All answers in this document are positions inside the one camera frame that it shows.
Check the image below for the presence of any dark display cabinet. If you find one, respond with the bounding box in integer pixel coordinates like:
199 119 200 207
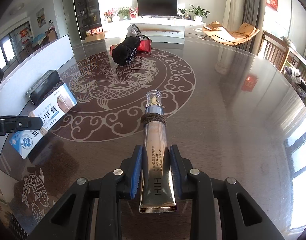
71 0 104 41

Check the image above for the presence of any orange lounge chair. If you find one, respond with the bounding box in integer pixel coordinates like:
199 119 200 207
201 21 261 47

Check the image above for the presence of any green plant in white pot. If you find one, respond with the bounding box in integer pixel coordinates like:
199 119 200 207
116 6 131 22

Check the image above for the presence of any silver hair clip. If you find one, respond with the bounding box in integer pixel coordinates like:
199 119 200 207
126 23 149 42

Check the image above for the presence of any television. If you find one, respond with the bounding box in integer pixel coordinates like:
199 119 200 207
137 0 179 18

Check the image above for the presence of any white television cabinet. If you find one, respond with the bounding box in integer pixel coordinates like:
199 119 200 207
101 17 206 35

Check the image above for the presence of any vase of red flowers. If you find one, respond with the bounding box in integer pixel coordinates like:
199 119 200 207
103 9 114 23

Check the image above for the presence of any gold eye cream tube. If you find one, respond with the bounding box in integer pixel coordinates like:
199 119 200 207
139 90 177 214

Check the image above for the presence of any white blue ointment box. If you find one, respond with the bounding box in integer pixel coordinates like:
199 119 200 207
9 83 78 159

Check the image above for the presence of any black box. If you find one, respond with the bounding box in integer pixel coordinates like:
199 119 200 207
25 70 62 106

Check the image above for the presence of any red packet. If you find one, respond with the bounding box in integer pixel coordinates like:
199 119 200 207
136 39 153 53

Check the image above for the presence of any wooden chair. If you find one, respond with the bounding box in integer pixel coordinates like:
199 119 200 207
261 31 298 68

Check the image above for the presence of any brown hair tie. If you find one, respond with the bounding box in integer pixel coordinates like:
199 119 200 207
142 113 168 126

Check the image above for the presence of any cluttered wooden side table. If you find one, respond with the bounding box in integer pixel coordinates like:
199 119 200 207
280 36 306 112

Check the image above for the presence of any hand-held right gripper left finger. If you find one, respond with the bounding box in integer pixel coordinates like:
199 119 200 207
28 144 144 240

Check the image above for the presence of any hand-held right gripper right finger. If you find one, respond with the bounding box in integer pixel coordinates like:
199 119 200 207
169 144 285 240

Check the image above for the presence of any covered standing air conditioner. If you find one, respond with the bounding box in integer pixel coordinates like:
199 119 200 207
222 0 246 32

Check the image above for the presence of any patterned seat cushion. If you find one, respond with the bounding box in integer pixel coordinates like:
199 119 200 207
0 187 29 240

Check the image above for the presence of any small wall painting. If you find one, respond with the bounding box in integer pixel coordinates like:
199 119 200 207
36 7 46 28

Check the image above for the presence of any dining table with blue cloth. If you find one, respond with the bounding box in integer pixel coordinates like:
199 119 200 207
31 33 47 48

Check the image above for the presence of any large potted plant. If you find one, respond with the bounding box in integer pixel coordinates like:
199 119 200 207
188 4 211 22

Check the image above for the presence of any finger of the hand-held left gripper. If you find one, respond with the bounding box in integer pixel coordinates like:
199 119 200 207
0 116 43 138

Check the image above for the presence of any grey curtain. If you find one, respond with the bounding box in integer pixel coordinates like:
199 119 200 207
243 0 261 53

